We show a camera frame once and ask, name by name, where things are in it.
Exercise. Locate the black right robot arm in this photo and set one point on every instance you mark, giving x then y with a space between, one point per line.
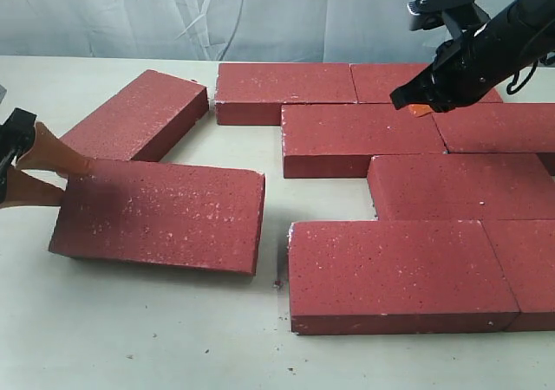
530 38

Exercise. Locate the red brick second row right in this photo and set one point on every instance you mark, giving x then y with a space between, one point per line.
480 186

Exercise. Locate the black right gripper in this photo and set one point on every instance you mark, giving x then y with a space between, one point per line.
464 69

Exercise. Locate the red brick being placed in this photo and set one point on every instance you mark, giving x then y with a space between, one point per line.
334 141

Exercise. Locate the white backdrop cloth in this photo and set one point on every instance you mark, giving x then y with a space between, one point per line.
353 31

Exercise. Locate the red brick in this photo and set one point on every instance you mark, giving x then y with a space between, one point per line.
396 277
197 217
375 81
525 251
253 93
498 128
143 121

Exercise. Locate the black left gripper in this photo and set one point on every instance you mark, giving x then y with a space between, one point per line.
33 147

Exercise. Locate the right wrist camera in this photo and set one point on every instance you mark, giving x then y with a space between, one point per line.
431 14

